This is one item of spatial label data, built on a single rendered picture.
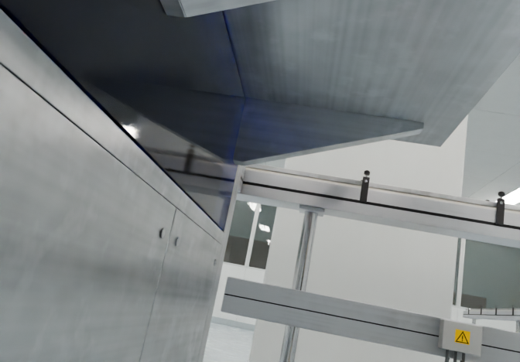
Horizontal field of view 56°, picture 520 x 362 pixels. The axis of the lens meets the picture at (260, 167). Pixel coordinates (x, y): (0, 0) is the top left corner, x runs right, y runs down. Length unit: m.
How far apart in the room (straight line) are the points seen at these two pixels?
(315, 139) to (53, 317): 0.64
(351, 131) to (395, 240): 1.48
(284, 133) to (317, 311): 0.91
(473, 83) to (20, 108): 0.66
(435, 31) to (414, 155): 1.82
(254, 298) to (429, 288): 0.94
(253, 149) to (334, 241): 1.46
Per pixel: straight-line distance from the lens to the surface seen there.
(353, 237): 2.35
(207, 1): 0.48
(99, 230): 0.42
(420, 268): 2.38
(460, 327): 1.74
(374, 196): 1.76
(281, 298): 1.72
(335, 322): 1.72
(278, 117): 0.94
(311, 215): 1.77
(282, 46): 0.76
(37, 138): 0.32
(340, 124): 0.94
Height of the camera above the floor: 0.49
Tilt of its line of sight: 15 degrees up
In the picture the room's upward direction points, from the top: 11 degrees clockwise
